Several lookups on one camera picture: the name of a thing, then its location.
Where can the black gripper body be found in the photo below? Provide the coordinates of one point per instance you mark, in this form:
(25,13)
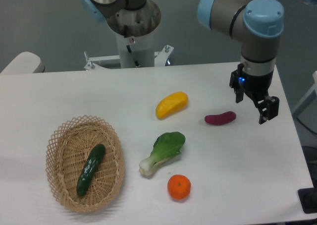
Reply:
(255,87)

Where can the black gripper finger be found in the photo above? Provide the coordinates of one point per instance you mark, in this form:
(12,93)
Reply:
(268,108)
(236,78)

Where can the green cucumber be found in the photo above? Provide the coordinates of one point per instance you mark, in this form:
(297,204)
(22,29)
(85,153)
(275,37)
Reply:
(95,157)

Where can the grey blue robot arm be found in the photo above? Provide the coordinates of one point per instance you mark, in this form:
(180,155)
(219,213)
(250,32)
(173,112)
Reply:
(256,24)

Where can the woven wicker basket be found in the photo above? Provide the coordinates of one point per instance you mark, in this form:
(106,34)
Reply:
(67,153)

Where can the purple sweet potato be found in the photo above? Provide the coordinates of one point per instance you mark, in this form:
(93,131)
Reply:
(220,119)

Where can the yellow mango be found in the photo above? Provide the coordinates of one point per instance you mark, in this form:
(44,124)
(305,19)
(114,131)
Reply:
(171,104)

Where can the green bok choy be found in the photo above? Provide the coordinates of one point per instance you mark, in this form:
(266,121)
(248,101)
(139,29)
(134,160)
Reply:
(166,147)

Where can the black device at table edge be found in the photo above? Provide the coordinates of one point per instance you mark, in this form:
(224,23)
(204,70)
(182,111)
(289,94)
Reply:
(308,200)

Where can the orange tangerine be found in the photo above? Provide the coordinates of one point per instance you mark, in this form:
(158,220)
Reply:
(179,187)

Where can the white chair armrest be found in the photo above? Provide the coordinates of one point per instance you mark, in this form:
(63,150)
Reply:
(24,63)

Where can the white furniture frame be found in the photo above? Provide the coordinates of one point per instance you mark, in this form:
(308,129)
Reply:
(307,98)

